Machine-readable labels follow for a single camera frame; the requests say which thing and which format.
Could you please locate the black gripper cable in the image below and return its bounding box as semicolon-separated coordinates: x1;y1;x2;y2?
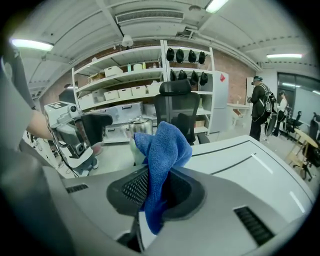
52;138;80;179

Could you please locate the white tall cabinet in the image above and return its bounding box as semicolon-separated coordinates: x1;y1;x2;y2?
209;70;230;134

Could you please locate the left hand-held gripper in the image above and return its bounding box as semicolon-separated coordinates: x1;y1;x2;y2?
43;100;114;169

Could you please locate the person's grey shirt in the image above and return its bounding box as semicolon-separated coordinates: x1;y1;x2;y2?
0;41;37;153

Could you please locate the blue microfibre cloth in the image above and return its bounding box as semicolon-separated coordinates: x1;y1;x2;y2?
133;121;193;236

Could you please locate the black mesh office chair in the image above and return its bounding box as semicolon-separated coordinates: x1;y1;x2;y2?
152;79;211;146

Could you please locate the long ceiling light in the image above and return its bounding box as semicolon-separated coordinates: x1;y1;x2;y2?
204;0;230;14
11;38;55;52
266;53;303;60

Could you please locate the silver steel drink container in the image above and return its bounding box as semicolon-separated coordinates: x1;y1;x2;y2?
127;115;154;167

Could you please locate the white metal shelf unit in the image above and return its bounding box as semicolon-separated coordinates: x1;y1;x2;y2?
71;39;216;145

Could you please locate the white ceiling camera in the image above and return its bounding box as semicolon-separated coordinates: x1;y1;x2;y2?
121;34;133;49

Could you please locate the clear plastic storage box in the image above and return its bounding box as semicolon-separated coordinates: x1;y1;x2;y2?
93;101;145;124

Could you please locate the person's left forearm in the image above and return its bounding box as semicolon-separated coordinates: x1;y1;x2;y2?
25;109;55;141

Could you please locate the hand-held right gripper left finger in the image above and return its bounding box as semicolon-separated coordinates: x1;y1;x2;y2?
106;167;151;216

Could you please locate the ceiling air vent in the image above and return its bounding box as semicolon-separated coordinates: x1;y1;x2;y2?
114;9;185;25

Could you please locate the wooden folding table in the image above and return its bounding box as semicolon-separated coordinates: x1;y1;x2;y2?
285;128;320;182

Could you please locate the row of white storage bins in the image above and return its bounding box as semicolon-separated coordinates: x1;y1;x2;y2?
77;84;162;104

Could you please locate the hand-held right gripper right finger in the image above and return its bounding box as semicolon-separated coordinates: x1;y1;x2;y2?
161;167;206;222

